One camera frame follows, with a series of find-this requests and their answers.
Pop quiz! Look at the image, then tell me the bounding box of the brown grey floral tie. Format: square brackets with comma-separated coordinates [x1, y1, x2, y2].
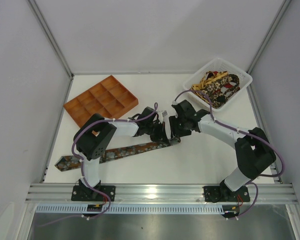
[54, 142, 175, 172]

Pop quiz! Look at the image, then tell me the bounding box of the white plastic basket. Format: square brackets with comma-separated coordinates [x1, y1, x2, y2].
[182, 58, 253, 112]

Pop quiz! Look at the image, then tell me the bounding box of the red tie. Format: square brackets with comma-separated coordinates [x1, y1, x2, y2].
[208, 73, 240, 100]

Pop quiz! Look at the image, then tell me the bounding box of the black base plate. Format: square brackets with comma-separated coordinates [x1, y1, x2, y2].
[71, 185, 116, 202]
[203, 185, 250, 203]

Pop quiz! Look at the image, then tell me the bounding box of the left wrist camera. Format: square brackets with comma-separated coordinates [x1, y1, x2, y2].
[159, 110, 168, 119]

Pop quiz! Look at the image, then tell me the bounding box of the yellow patterned tie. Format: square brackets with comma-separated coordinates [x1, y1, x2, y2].
[191, 71, 229, 95]

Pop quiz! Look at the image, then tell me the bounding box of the orange compartment tray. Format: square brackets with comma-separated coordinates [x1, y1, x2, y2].
[63, 75, 139, 128]

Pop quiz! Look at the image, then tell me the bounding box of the right aluminium frame post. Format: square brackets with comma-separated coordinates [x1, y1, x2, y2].
[247, 0, 293, 73]

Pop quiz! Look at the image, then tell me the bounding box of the white slotted cable duct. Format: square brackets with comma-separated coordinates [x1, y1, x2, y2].
[35, 203, 225, 215]

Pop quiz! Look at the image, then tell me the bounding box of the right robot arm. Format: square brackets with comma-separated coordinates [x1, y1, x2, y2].
[169, 100, 276, 201]

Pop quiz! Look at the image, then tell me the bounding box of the aluminium mounting rail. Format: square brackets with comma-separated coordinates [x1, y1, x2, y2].
[25, 183, 298, 205]

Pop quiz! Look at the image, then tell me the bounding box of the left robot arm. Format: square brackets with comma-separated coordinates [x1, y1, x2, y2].
[71, 103, 172, 197]

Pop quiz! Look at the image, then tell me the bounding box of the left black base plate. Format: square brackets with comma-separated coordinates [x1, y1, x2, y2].
[71, 185, 116, 202]

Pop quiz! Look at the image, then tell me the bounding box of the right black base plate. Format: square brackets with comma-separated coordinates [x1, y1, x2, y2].
[203, 185, 250, 203]

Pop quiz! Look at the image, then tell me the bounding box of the aluminium frame post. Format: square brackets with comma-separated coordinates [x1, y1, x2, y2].
[247, 0, 293, 73]
[27, 0, 74, 81]

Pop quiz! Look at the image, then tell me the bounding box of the left aluminium frame post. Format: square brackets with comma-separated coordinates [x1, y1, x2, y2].
[27, 0, 74, 81]

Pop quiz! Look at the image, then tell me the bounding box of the dark floral tie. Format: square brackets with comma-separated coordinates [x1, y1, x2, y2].
[200, 72, 240, 109]

